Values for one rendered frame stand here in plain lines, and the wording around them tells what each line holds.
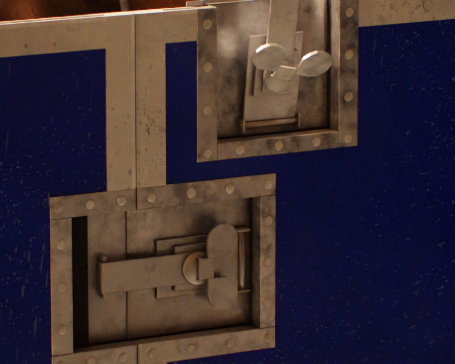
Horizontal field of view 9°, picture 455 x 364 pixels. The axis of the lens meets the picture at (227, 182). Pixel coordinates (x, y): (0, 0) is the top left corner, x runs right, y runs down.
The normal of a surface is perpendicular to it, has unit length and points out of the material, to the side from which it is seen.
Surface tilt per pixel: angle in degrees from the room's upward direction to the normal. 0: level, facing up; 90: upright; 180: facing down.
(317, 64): 125
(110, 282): 90
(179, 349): 90
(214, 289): 90
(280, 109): 100
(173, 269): 90
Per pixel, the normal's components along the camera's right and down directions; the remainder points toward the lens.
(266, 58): 0.29, 0.73
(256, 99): 0.44, 0.36
